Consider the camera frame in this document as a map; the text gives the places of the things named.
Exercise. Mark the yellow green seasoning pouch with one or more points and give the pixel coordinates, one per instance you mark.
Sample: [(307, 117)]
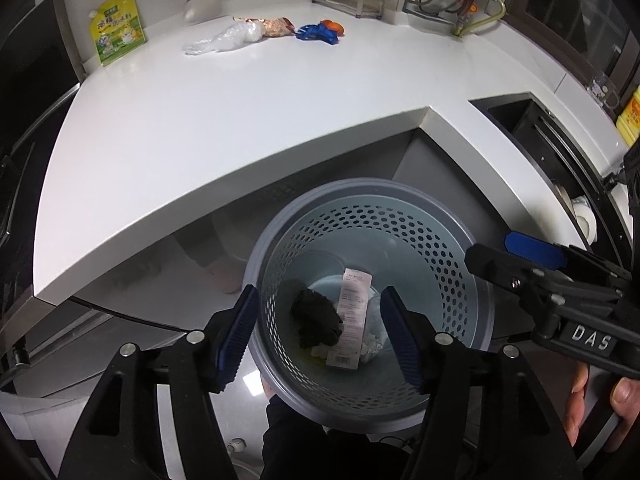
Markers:
[(117, 30)]

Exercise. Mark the orange plastic piece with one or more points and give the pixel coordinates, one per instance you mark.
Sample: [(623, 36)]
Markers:
[(332, 25)]

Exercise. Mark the person's dark trouser leg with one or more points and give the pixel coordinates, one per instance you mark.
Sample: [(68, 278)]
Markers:
[(300, 440)]

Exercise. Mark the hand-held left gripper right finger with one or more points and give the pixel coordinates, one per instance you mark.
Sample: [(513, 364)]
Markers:
[(400, 345)]

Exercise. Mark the grey perforated waste basket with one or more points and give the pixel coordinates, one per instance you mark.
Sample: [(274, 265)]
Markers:
[(415, 240)]

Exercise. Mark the blue wrapper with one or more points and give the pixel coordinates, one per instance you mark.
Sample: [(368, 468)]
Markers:
[(312, 32)]

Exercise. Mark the gas valve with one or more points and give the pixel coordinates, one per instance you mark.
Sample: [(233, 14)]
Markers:
[(470, 7)]

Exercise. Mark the person's right hand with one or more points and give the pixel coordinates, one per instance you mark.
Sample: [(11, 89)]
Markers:
[(627, 397)]

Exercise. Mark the black kitchen sink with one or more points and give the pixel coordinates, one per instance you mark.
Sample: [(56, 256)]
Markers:
[(520, 120)]

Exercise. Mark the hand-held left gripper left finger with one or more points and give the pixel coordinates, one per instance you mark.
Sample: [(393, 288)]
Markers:
[(237, 340)]

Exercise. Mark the black glove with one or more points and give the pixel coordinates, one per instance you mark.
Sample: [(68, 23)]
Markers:
[(315, 315)]

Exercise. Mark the white tissue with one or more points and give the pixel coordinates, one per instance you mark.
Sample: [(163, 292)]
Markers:
[(372, 347)]

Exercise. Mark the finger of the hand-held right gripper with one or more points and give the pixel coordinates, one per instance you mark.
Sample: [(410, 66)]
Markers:
[(535, 252), (495, 265)]

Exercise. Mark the white paper receipt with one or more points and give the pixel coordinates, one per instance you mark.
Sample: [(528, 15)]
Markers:
[(350, 310)]

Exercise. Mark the brown snack wrapper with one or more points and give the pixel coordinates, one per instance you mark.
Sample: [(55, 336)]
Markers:
[(275, 27)]

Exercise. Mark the white bowl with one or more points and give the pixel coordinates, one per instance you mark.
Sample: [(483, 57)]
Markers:
[(585, 220)]

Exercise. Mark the dark window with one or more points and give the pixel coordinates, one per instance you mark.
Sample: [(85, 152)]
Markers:
[(575, 10)]

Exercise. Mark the yellow oil bottle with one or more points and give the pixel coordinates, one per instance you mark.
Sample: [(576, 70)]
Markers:
[(631, 120)]

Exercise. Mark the clear drinking glass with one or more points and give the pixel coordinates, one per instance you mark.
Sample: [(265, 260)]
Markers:
[(597, 91)]

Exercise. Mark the clear plastic bag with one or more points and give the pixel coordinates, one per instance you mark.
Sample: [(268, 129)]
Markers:
[(225, 40)]

